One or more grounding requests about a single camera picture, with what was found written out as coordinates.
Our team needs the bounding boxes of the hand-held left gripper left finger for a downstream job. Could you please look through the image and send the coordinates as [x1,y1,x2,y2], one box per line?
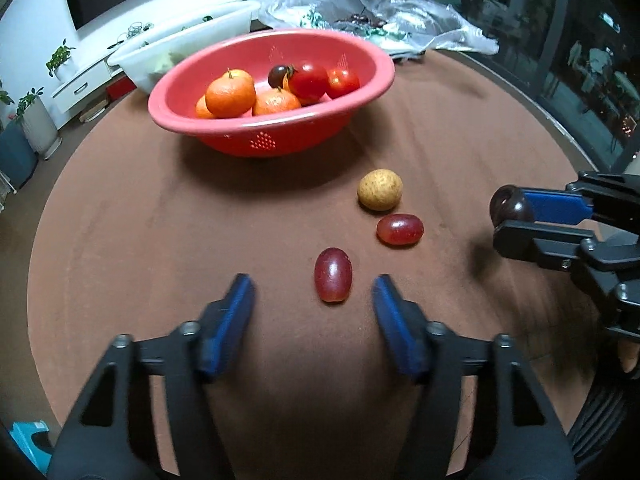
[47,273,257,480]

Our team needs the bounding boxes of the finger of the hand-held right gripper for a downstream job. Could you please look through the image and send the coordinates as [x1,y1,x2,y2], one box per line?
[517,170,640,226]
[492,220,640,311]

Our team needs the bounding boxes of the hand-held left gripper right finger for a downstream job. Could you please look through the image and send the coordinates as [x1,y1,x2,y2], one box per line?
[371,274,578,480]

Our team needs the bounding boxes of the dark purple tomato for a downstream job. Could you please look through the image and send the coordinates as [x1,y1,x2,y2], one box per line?
[489,185,535,228]
[267,64,296,89]

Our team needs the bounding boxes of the red grape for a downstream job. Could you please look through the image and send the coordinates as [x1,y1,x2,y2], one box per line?
[376,213,425,247]
[313,247,354,304]

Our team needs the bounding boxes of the red plastic colander bowl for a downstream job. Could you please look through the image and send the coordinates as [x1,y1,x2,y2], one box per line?
[147,29,396,158]

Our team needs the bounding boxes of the large orange with green calyx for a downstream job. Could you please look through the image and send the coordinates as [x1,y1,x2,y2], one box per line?
[205,67,257,119]

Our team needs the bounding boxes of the red tomato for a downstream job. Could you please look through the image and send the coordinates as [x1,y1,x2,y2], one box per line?
[326,67,361,99]
[288,61,330,102]

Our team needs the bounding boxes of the dark ribbed chair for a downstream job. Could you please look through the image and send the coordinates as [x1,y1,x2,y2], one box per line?
[567,370,636,468]

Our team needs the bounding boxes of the yellow-brown round fruit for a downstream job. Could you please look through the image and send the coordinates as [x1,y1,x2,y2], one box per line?
[357,168,404,211]

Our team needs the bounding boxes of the glass sliding door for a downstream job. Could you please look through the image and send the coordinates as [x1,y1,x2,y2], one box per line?
[415,0,640,171]

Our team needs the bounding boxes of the cyan plastic stool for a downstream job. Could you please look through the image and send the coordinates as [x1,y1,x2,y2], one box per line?
[10,420,53,471]

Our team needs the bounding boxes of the clear plastic bag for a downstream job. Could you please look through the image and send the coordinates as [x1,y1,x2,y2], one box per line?
[260,0,501,63]

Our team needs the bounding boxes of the red box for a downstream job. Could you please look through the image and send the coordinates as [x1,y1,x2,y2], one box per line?
[106,80,136,106]

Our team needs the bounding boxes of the pile of dark cherries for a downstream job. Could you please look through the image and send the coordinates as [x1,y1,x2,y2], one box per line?
[334,12,388,30]

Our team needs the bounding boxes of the tall plant in blue pot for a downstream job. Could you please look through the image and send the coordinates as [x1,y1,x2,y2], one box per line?
[0,80,38,191]

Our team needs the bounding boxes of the plant in tall white pot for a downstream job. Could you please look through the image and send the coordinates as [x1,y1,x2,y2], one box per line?
[16,87,62,161]

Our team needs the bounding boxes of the white plastic basin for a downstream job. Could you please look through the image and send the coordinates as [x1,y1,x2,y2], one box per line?
[107,1,262,95]

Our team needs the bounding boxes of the small plant in white pot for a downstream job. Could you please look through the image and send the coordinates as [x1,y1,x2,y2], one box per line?
[46,39,77,83]

